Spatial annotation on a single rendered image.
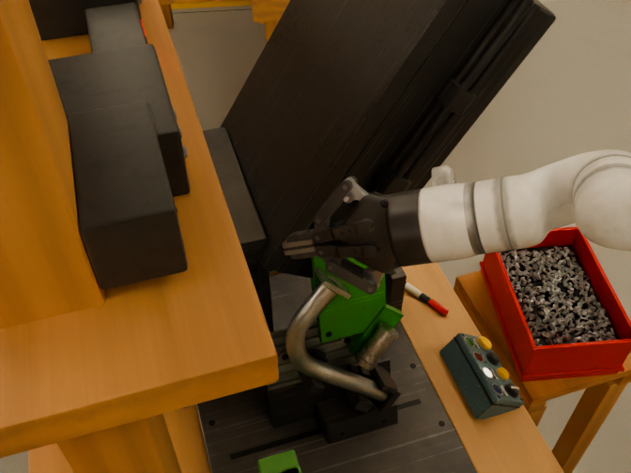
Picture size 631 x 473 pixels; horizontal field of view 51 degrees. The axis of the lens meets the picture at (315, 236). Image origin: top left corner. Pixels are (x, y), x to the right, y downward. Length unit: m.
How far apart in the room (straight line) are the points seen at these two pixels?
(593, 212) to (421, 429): 0.70
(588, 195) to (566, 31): 3.79
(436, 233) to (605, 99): 3.22
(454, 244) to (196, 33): 3.61
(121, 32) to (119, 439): 0.44
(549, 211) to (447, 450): 0.64
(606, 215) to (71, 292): 0.44
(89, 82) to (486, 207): 0.39
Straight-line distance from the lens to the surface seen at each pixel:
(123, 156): 0.56
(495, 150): 3.28
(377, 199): 0.66
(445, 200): 0.63
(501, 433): 1.25
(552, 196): 0.66
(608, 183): 0.60
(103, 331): 0.55
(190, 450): 1.23
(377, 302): 1.08
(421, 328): 1.34
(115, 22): 0.83
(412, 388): 1.26
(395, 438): 1.21
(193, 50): 3.99
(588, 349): 1.39
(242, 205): 1.07
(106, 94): 0.66
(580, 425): 1.72
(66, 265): 0.53
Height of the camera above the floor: 1.96
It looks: 46 degrees down
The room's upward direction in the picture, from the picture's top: straight up
